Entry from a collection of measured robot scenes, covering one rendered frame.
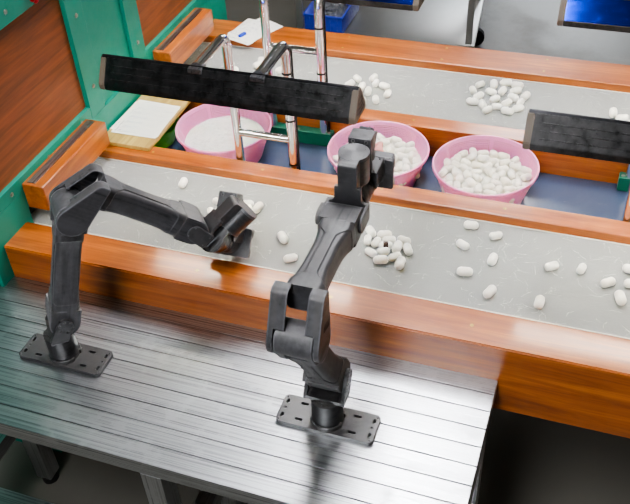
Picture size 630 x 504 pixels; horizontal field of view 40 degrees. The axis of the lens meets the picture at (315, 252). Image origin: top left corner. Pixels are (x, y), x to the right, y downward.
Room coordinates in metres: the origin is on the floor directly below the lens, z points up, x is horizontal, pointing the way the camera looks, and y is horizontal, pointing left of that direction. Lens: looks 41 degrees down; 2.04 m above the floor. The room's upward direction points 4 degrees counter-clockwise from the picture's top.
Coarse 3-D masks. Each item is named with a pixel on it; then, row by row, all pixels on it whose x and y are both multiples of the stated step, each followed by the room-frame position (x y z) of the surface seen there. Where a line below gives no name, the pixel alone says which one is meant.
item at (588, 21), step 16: (576, 0) 1.97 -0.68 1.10; (592, 0) 1.96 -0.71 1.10; (608, 0) 1.95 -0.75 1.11; (624, 0) 1.94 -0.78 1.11; (560, 16) 1.96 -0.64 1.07; (576, 16) 1.95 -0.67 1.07; (592, 16) 1.94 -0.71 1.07; (608, 16) 1.93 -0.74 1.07; (624, 16) 1.92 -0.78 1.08; (624, 32) 1.90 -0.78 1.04
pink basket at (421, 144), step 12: (348, 132) 1.98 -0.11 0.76; (396, 132) 1.98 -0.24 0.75; (408, 132) 1.96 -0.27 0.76; (336, 144) 1.94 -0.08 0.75; (420, 144) 1.91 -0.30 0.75; (420, 156) 1.89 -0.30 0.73; (336, 168) 1.81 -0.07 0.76; (420, 168) 1.81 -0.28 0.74; (396, 180) 1.76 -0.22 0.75; (408, 180) 1.78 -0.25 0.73
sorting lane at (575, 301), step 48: (192, 192) 1.78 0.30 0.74; (240, 192) 1.76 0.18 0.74; (288, 192) 1.75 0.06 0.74; (144, 240) 1.60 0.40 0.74; (432, 240) 1.53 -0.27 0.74; (480, 240) 1.52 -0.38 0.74; (528, 240) 1.51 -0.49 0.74; (576, 240) 1.50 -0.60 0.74; (384, 288) 1.38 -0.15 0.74; (432, 288) 1.37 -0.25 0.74; (480, 288) 1.36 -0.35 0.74; (528, 288) 1.35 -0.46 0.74; (576, 288) 1.34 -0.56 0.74; (624, 288) 1.33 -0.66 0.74; (624, 336) 1.19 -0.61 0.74
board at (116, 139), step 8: (144, 96) 2.21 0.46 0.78; (152, 96) 2.21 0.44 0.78; (176, 104) 2.15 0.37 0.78; (184, 104) 2.15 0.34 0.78; (176, 112) 2.11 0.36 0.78; (168, 128) 2.04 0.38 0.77; (112, 136) 2.00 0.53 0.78; (120, 136) 2.00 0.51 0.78; (128, 136) 2.00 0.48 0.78; (136, 136) 2.00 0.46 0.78; (160, 136) 2.00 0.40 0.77; (112, 144) 1.98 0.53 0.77; (120, 144) 1.97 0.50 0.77; (128, 144) 1.96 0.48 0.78; (136, 144) 1.96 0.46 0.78; (144, 144) 1.96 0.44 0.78; (152, 144) 1.96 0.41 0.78
